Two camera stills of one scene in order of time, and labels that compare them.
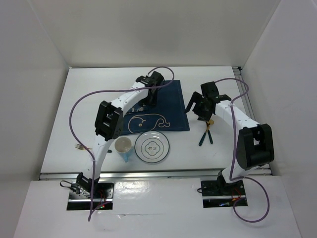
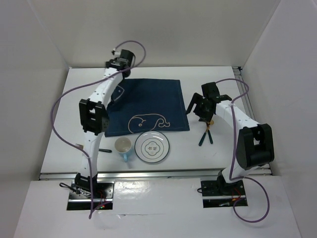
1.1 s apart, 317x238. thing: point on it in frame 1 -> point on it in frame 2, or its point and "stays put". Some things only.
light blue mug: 123,147 stays put
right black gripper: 197,97 stays put
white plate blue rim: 152,147 stays put
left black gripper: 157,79 -> 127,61
